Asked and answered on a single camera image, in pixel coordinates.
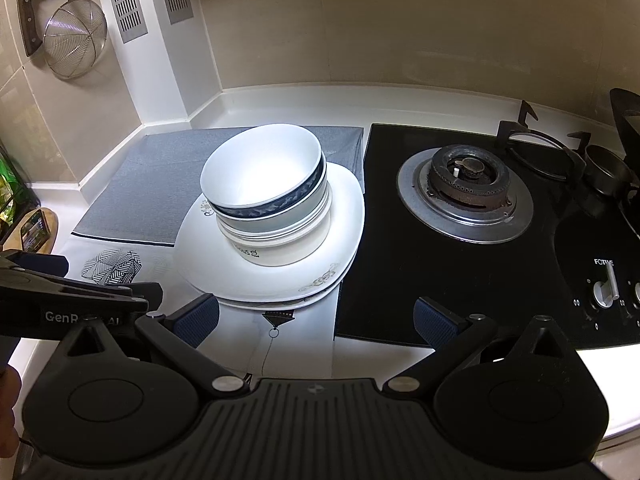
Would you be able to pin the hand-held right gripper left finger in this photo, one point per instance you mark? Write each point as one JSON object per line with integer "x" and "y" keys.
{"x": 197, "y": 317}

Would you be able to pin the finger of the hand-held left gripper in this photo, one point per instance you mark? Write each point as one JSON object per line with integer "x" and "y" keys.
{"x": 40, "y": 265}
{"x": 60, "y": 305}

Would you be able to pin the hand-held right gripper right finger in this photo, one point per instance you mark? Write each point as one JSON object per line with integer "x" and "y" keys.
{"x": 435, "y": 322}

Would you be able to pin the white plate with flower print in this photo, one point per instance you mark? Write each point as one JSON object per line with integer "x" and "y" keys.
{"x": 280, "y": 305}

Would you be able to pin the white plastic tub bowl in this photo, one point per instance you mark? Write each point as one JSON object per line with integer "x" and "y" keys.
{"x": 290, "y": 252}

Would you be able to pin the teal spiral ceramic bowl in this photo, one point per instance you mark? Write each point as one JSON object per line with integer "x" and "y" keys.
{"x": 280, "y": 228}

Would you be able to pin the white plate with swirl print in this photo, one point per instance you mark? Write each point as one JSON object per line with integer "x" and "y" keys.
{"x": 345, "y": 220}

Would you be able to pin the white bowl with blue pattern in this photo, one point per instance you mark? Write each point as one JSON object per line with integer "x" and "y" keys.
{"x": 260, "y": 170}

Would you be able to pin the person's left hand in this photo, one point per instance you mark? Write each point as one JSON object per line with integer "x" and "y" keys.
{"x": 9, "y": 410}

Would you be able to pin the black smartphone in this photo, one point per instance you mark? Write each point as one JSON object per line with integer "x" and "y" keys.
{"x": 35, "y": 231}

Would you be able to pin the wooden cutting board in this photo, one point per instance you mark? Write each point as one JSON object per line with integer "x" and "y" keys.
{"x": 54, "y": 230}

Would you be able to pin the black metal rack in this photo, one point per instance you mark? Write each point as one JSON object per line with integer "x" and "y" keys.
{"x": 30, "y": 200}

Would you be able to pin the green snack packet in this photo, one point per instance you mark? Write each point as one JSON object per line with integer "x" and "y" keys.
{"x": 7, "y": 195}

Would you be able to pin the black glass gas stove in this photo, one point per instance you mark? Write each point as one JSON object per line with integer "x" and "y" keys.
{"x": 380, "y": 260}

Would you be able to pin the white mat with black patterns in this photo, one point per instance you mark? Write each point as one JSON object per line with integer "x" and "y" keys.
{"x": 300, "y": 342}

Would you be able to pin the grey dish mat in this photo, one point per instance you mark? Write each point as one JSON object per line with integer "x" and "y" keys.
{"x": 140, "y": 185}

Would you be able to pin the large gas burner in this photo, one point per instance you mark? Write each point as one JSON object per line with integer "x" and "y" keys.
{"x": 465, "y": 180}

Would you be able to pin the white stove knob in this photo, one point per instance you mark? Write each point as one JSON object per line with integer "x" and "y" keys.
{"x": 637, "y": 296}
{"x": 607, "y": 285}

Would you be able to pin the black pot support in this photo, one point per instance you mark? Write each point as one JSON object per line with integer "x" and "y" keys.
{"x": 520, "y": 132}

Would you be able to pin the small gas burner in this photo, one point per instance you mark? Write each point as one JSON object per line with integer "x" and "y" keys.
{"x": 607, "y": 170}

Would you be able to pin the black pan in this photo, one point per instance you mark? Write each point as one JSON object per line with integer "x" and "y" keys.
{"x": 625, "y": 110}

